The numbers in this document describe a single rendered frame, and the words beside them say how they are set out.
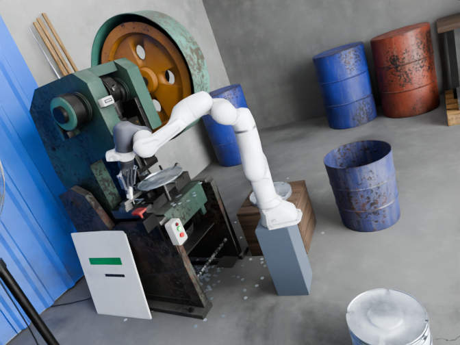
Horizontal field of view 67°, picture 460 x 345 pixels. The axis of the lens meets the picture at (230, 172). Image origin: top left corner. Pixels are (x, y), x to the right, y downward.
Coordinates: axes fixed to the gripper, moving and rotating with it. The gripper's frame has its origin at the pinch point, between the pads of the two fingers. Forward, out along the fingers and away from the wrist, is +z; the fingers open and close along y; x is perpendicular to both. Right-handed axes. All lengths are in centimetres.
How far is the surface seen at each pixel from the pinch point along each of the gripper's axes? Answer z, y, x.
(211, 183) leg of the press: 20, 56, -17
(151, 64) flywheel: -43, 69, 38
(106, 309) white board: 104, -8, 25
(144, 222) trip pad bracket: 13.7, -1.7, -10.1
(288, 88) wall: 52, 363, 34
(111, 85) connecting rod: -40, 31, 36
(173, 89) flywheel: -31, 69, 21
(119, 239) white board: 45.0, 5.1, 17.4
